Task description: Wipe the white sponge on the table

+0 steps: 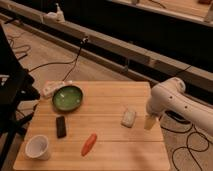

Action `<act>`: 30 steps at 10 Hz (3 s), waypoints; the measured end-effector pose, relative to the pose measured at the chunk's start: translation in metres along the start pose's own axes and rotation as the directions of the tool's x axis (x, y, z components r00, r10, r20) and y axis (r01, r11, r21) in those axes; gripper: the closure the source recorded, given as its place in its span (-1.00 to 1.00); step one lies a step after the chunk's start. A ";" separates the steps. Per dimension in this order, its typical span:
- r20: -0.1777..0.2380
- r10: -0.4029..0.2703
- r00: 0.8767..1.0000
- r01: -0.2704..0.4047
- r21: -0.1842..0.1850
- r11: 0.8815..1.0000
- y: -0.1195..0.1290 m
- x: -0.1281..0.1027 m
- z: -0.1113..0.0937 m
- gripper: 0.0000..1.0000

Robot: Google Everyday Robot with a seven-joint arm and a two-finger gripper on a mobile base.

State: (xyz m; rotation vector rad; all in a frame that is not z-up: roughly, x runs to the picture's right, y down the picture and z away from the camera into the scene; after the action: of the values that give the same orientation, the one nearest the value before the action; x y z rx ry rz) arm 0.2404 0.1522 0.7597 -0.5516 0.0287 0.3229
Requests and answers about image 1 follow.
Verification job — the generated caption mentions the white sponge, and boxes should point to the white sponge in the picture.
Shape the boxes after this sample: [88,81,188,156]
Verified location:
[121,108,136,128]

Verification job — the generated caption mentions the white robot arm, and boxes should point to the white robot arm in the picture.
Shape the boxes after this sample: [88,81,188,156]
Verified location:
[145,77,213,136]

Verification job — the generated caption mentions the orange carrot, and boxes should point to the orange carrot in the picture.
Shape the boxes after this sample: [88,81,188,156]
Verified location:
[81,134,97,156]

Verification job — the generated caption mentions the green bowl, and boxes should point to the green bowl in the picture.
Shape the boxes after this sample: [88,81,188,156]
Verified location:
[52,85,83,112]

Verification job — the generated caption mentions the black rectangular block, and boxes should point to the black rectangular block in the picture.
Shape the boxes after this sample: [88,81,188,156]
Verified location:
[56,116,66,138]

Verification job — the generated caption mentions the white power strip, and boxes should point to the white power strip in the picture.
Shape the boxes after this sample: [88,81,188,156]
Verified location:
[42,81,72,98]

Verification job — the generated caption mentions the white paper cup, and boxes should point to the white paper cup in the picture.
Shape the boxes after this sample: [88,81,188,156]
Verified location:
[25,135,51,160]

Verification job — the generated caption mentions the black chair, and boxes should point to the black chair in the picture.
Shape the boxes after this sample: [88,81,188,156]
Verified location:
[0,24,40,171]

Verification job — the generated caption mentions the white object on ledge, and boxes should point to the white object on ledge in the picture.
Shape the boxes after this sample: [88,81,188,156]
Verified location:
[44,3,65,23]

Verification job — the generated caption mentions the black coiled cable right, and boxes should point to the black coiled cable right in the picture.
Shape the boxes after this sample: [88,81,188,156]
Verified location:
[159,111,213,171]

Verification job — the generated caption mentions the black cable on floor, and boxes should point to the black cable on floor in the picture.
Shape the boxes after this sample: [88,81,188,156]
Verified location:
[27,35,90,82]

